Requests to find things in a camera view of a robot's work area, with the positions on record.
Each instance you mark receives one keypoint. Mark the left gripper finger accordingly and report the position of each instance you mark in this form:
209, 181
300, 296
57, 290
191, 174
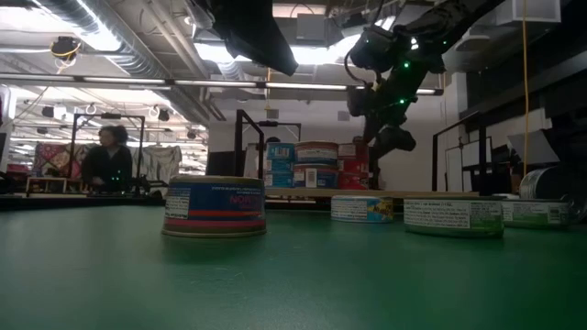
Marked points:
257, 27

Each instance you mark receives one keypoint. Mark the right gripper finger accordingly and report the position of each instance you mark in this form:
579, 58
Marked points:
396, 139
373, 156

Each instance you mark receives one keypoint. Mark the red label seafood can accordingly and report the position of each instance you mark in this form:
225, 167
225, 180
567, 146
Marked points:
351, 181
351, 151
351, 166

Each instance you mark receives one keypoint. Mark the green label seafood can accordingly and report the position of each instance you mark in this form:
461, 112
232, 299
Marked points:
546, 183
534, 213
454, 215

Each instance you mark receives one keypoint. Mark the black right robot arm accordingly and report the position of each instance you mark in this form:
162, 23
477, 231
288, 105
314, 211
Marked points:
458, 18

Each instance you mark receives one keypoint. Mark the white board panel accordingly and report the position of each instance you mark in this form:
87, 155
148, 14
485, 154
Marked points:
454, 165

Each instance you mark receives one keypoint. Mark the long ceiling light bar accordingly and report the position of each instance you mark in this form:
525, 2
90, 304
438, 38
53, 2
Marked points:
215, 83

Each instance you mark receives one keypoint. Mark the grey angled panel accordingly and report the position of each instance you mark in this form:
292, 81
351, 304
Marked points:
534, 149

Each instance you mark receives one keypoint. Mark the black square cabinet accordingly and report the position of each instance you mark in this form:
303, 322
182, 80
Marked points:
220, 169

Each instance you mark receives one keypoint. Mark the white ceiling unit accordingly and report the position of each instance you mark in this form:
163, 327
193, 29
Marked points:
527, 11

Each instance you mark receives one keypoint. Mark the green table mat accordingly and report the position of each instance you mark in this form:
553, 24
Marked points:
293, 284

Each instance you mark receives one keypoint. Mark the grey draped cloth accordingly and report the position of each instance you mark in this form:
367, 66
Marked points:
158, 162

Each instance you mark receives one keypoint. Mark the black yellow ceiling reel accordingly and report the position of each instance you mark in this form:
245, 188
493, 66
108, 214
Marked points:
65, 47

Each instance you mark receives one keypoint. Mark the person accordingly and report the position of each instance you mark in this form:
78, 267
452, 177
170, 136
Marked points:
107, 165

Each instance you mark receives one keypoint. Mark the colourful patterned quilt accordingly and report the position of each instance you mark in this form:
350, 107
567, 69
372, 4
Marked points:
55, 158

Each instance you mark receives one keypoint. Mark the low wooden bench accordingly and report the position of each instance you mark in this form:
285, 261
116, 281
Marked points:
46, 179

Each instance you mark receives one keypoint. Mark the wooden shelf with black frame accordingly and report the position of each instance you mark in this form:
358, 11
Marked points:
413, 193

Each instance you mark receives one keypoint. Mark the silver ribbed air duct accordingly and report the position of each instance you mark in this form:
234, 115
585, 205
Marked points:
133, 57

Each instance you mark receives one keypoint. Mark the black background rack frame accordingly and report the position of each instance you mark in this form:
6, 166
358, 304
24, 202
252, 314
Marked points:
110, 116

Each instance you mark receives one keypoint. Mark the black metal table frame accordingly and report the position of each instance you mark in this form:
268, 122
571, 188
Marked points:
69, 201

